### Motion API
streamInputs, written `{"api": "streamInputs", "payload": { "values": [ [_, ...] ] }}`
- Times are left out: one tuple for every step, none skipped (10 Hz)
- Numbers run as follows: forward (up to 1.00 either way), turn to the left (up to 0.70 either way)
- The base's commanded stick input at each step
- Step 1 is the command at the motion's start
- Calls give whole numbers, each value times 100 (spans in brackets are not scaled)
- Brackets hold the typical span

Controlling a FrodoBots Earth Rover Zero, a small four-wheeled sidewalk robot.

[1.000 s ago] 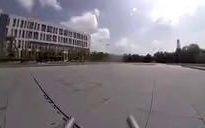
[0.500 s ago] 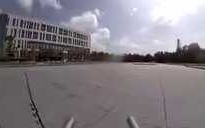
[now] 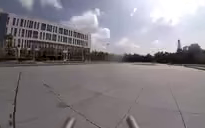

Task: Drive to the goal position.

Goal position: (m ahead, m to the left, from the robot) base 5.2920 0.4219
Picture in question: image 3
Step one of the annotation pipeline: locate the grey concrete slab plaza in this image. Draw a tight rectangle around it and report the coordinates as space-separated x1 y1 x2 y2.
0 62 205 128

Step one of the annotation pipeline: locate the robot's own part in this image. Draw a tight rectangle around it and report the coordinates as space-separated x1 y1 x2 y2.
125 114 140 128
63 116 77 128

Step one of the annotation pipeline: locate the large white office building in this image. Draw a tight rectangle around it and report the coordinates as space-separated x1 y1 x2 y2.
0 7 92 62

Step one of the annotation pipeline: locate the row of dark trees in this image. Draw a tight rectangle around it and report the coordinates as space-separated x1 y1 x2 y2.
89 43 205 65

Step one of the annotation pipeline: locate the tall tower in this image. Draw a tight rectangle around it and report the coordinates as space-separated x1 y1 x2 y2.
176 39 183 53

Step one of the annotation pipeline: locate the raised kerb strip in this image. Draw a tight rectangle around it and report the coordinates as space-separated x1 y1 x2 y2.
183 64 205 73

